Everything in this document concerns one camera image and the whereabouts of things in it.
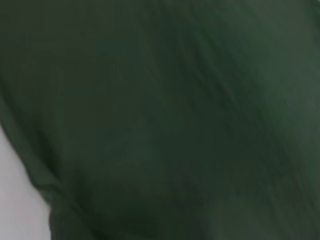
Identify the dark green shirt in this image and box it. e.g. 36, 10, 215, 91
0, 0, 320, 240

